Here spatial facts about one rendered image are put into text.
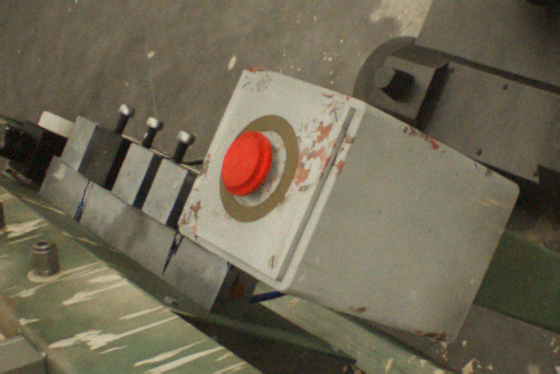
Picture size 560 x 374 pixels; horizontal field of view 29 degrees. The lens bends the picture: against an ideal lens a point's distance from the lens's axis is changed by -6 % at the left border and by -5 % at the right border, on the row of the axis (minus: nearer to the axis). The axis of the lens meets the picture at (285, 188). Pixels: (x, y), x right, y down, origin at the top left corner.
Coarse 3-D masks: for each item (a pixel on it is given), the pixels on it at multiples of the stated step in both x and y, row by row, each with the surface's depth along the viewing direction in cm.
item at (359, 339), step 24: (0, 120) 265; (264, 288) 180; (288, 312) 175; (312, 312) 171; (336, 312) 168; (336, 336) 166; (360, 336) 163; (384, 336) 163; (360, 360) 161; (384, 360) 158; (408, 360) 155; (432, 360) 157
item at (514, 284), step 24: (504, 240) 81; (528, 240) 84; (504, 264) 82; (528, 264) 84; (552, 264) 86; (480, 288) 81; (504, 288) 83; (528, 288) 85; (552, 288) 87; (504, 312) 84; (528, 312) 86; (552, 312) 88
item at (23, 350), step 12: (0, 348) 88; (12, 348) 88; (24, 348) 88; (0, 360) 86; (12, 360) 86; (24, 360) 86; (36, 360) 86; (0, 372) 85; (12, 372) 85; (24, 372) 86; (36, 372) 87
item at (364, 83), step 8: (392, 40) 177; (400, 40) 177; (408, 40) 176; (376, 48) 177; (384, 48) 176; (392, 48) 175; (368, 56) 176; (376, 56) 175; (384, 56) 174; (368, 64) 175; (376, 64) 174; (360, 72) 176; (368, 72) 174; (376, 72) 173; (360, 80) 175; (368, 80) 174; (360, 88) 175; (368, 88) 174; (352, 96) 176; (360, 96) 175; (368, 96) 174
